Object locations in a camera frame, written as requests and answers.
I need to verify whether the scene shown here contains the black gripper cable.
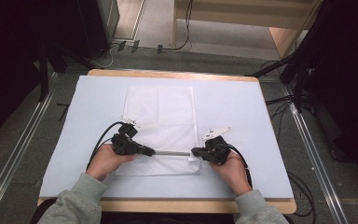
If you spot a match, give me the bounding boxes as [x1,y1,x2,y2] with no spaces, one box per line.
[86,120,126,171]
[227,144,254,189]

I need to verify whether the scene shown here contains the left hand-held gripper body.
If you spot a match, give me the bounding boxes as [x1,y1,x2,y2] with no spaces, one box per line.
[110,115,142,157]

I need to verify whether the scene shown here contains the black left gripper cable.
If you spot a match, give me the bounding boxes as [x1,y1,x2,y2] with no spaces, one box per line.
[86,120,126,171]

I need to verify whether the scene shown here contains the dark curtain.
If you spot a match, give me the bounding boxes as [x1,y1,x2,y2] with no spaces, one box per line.
[301,0,358,188]
[0,0,85,147]

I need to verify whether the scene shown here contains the black floor cables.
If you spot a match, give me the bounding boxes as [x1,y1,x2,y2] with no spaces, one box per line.
[264,59,296,143]

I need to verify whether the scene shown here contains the black hanging cable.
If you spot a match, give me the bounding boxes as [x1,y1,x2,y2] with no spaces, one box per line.
[162,0,194,52]

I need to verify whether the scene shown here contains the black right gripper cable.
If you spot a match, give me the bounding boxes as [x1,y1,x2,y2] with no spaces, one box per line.
[227,144,254,189]

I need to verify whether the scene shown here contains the black cabinet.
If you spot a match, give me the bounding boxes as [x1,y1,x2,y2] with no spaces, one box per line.
[76,0,121,61]

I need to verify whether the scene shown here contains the white mesh laundry bag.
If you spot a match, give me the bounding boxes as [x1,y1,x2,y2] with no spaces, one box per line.
[114,85,203,177]

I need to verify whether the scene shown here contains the black looped floor cable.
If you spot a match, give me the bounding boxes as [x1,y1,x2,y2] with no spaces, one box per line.
[286,171,317,224]

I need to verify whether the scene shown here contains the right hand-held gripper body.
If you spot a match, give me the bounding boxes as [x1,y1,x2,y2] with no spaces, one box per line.
[200,126,233,166]

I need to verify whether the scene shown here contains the aluminium floor rail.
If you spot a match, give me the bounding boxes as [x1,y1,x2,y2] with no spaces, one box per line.
[0,72,59,224]
[280,83,351,224]

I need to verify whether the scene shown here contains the light wooden shelf unit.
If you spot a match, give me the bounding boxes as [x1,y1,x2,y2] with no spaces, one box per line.
[171,0,324,60]

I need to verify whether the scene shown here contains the white floor cable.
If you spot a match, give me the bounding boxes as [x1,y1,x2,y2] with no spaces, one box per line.
[98,43,119,69]

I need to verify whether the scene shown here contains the person's right hand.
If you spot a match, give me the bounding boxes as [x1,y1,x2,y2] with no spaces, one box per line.
[210,150,254,197]

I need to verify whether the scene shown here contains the white table mat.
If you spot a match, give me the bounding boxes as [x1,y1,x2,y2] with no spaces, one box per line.
[38,75,295,201]

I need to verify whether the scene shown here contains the black metal stand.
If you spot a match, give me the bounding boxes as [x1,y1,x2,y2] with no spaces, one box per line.
[244,0,335,114]
[37,42,91,103]

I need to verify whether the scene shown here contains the wooden table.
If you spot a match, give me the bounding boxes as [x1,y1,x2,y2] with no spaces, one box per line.
[36,68,297,215]

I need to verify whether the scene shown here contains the person's left hand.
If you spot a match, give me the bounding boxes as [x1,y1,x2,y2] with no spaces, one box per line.
[86,143,137,183]

